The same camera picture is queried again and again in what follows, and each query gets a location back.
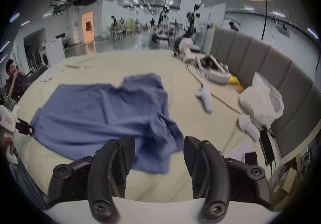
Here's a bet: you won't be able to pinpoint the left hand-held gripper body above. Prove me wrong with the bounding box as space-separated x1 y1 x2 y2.
0 104 20 166

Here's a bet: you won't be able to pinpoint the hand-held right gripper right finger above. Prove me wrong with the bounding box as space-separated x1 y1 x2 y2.
184 136 272 222

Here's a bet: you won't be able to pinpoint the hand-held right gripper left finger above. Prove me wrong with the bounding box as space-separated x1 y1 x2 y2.
48 136 136 222

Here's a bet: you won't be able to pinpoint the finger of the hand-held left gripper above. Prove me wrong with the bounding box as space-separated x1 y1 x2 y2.
16 118 35 136

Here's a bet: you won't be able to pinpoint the blue shirt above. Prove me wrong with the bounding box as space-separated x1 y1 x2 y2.
30 73 185 174

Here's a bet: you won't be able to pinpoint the person's left hand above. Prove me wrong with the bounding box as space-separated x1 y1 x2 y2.
0 134 12 154

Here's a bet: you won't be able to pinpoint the bed with beige sheet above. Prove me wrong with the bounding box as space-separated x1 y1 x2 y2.
15 50 276 203

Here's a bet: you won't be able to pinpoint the black phone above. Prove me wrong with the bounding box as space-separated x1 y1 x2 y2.
244 152 258 167

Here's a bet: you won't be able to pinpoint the person's legs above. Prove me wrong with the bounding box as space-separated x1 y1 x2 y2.
10 154 48 210

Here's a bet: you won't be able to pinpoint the white hand controller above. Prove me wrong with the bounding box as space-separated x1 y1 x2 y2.
195 87 213 113
238 115 261 141

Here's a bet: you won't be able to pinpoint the black tablet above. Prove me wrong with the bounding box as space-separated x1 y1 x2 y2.
259 130 275 166

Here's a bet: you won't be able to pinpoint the white washing machine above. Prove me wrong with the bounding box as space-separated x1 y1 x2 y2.
40 38 66 68

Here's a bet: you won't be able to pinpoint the brown carton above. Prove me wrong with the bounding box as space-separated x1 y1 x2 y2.
281 167 299 194

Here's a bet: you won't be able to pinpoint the white plastic bag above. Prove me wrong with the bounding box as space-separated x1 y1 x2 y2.
238 71 284 128

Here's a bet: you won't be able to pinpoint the white headset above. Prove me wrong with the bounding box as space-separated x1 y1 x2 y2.
197 55 232 84

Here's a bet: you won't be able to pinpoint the grey padded headboard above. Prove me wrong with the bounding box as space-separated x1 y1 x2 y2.
209 26 321 158

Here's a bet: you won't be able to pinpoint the spare white gripper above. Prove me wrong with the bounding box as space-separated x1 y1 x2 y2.
173 37 201 64

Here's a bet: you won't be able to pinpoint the group of people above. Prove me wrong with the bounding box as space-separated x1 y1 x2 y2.
110 15 126 39

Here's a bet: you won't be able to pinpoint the black robot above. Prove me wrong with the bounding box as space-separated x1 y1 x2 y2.
186 5 201 33

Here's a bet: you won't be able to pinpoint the thin cable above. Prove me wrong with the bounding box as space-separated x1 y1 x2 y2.
186 63 242 114

